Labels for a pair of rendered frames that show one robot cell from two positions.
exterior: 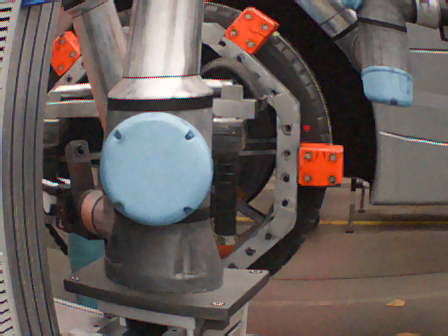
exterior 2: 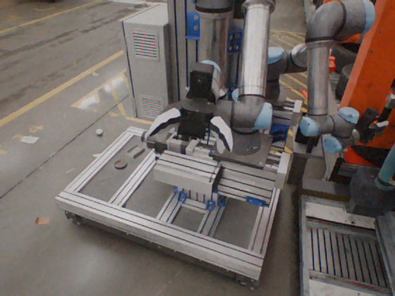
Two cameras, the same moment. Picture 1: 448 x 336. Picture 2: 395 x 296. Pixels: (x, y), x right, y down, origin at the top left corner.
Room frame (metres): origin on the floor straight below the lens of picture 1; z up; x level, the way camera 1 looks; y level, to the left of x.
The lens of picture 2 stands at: (1.33, -0.89, 1.54)
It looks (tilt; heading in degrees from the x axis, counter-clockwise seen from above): 38 degrees down; 98
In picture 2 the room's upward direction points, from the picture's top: straight up
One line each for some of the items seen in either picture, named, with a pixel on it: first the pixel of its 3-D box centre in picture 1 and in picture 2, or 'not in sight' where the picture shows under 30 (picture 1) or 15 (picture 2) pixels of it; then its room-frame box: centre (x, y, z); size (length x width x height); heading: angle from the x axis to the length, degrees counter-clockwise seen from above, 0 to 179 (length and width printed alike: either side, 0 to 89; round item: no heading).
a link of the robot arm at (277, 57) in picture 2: not in sight; (271, 62); (1.51, 0.56, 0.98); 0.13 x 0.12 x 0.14; 20
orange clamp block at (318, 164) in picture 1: (321, 165); not in sight; (2.21, -0.18, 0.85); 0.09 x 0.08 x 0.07; 83
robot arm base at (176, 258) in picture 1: (159, 242); (243, 134); (1.39, 0.07, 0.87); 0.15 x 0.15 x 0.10
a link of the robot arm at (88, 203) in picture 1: (102, 214); (350, 137); (1.85, 0.19, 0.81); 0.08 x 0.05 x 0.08; 128
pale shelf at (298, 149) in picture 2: not in sight; (306, 135); (1.84, 0.73, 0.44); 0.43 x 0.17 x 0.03; 83
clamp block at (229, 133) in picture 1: (230, 131); not in sight; (2.02, -0.01, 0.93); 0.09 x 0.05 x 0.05; 173
